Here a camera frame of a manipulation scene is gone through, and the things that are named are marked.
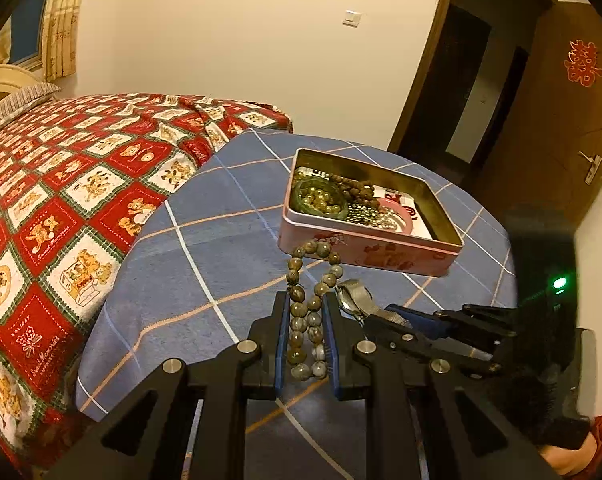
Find striped pillow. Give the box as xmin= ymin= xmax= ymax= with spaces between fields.
xmin=0 ymin=82 xmax=61 ymax=129

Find beige curtain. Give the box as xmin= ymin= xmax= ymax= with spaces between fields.
xmin=40 ymin=0 xmax=82 ymax=82

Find gold pearl bead necklace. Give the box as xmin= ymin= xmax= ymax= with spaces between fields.
xmin=290 ymin=171 xmax=350 ymax=219

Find brown wooden door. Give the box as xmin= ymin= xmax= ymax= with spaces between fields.
xmin=472 ymin=2 xmax=602 ymax=228

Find red patterned bedspread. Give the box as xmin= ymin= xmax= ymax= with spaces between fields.
xmin=0 ymin=93 xmax=292 ymax=468

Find silver metal watch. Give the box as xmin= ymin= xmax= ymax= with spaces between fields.
xmin=336 ymin=280 xmax=411 ymax=327

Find paper sheet in tin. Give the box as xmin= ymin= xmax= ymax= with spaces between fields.
xmin=290 ymin=167 xmax=433 ymax=240

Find metal door handle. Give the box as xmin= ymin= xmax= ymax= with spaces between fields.
xmin=578 ymin=151 xmax=602 ymax=185

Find red double happiness sticker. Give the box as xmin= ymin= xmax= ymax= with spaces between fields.
xmin=564 ymin=39 xmax=602 ymax=88

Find pink metal tin box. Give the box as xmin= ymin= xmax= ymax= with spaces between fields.
xmin=278 ymin=148 xmax=464 ymax=278

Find white light switch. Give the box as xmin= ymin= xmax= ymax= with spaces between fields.
xmin=342 ymin=10 xmax=362 ymax=28

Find cream wooden headboard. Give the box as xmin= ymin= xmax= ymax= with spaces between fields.
xmin=0 ymin=64 xmax=40 ymax=100

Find grey stone bead bracelet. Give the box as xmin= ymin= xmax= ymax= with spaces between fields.
xmin=285 ymin=238 xmax=345 ymax=382

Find red bangle bracelet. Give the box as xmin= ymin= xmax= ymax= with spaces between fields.
xmin=375 ymin=196 xmax=415 ymax=236

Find brown wooden bead bracelet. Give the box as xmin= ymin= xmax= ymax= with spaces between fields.
xmin=325 ymin=171 xmax=383 ymax=212

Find wooden door frame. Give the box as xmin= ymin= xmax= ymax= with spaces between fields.
xmin=388 ymin=0 xmax=451 ymax=153

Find window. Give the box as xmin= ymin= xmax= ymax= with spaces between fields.
xmin=9 ymin=0 xmax=46 ymax=64

